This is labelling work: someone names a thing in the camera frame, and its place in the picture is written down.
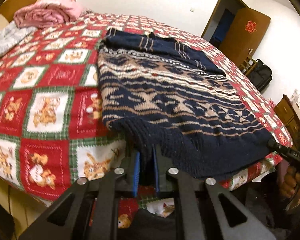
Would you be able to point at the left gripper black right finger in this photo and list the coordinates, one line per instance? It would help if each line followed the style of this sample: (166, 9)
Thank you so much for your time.
(163, 180)

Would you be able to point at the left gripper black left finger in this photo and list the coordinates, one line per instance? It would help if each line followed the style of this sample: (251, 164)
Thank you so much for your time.
(129, 183)

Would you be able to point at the navy patterned knit sweater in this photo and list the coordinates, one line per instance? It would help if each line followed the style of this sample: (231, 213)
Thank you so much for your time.
(159, 91)

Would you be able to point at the person's right hand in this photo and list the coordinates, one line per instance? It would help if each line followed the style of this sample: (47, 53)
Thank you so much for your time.
(290, 188)

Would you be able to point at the brown wooden cabinet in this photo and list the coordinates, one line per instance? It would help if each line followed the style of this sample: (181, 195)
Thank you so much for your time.
(288, 115)

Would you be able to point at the black bag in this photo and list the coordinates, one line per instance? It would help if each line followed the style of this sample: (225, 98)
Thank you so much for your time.
(260, 76)

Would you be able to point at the red checkered bear bedspread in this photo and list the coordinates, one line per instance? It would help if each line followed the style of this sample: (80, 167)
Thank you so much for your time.
(51, 128)

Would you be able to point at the wooden chair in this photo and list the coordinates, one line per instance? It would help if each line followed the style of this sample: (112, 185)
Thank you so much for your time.
(248, 65)

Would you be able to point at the brown wooden door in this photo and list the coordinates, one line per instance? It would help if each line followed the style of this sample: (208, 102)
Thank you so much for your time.
(238, 43)

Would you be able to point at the red double happiness decoration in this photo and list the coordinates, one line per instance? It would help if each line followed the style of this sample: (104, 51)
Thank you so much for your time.
(250, 26)

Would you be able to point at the folded pink quilt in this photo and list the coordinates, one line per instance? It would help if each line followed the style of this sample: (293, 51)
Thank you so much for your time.
(47, 13)

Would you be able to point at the grey floral pillow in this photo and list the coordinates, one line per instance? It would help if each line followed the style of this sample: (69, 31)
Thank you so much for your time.
(11, 35)

